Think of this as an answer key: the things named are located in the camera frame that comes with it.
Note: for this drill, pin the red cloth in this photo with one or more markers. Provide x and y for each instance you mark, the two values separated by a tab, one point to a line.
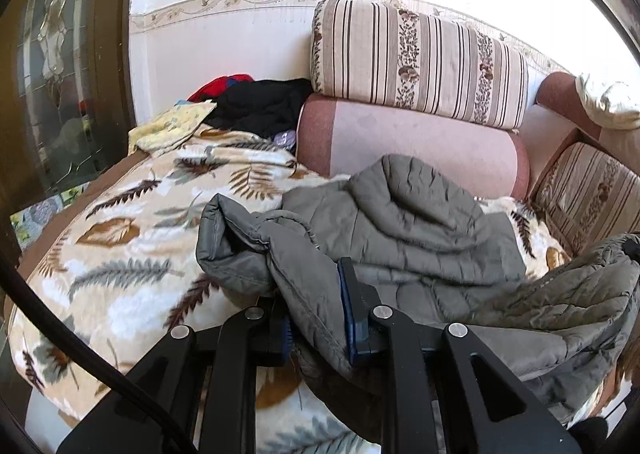
220	86

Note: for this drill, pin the striped floral side cushion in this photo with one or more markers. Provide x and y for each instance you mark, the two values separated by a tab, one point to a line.
590	194

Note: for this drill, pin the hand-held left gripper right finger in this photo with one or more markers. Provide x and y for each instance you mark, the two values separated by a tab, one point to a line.
347	314

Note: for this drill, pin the long striped floral back cushion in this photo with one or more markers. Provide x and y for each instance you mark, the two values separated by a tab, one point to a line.
425	64

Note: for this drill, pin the leaf printed blanket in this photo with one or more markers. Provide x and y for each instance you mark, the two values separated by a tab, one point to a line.
125	234

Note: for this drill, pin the yellow patterned cloth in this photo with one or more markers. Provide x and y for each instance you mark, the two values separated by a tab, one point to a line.
170	126

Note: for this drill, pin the pink bolster cushion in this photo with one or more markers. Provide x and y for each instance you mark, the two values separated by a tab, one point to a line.
410	144

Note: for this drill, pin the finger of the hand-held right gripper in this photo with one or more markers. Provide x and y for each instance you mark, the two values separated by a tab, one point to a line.
633	246

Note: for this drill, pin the black cloth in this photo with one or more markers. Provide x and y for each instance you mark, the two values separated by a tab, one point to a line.
260	109

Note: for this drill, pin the grey hooded puffer jacket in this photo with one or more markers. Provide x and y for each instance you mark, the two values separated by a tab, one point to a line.
410	234

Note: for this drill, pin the white cloth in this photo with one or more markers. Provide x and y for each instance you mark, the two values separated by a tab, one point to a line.
610	101

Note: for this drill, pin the wooden door with stained glass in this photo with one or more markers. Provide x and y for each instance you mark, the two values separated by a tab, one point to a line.
55	59

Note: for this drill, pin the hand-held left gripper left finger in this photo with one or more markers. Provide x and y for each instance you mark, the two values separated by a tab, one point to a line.
280	339

